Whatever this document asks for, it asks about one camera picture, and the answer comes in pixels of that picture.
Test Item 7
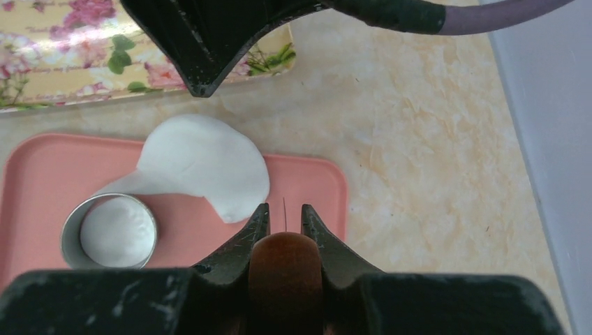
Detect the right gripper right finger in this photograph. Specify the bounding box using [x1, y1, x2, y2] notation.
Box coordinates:
[301, 204, 564, 334]

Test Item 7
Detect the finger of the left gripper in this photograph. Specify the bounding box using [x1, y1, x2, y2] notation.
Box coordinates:
[121, 0, 327, 98]

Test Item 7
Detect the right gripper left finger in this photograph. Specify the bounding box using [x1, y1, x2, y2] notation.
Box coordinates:
[1, 204, 270, 334]

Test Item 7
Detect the newly cut round wrapper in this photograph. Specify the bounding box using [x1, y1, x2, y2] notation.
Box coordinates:
[80, 195, 157, 268]

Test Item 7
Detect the white dough ball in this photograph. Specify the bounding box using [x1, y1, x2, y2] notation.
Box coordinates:
[98, 114, 270, 223]

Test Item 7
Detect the round metal cutter ring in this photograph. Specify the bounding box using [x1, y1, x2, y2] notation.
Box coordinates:
[60, 193, 159, 271]

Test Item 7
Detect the pink silicone mat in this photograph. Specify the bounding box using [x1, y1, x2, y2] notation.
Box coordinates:
[1, 133, 348, 286]

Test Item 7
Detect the floral rectangular tray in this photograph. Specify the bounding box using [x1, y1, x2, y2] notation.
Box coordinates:
[0, 0, 297, 113]

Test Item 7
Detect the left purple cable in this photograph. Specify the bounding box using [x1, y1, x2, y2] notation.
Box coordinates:
[323, 0, 577, 37]

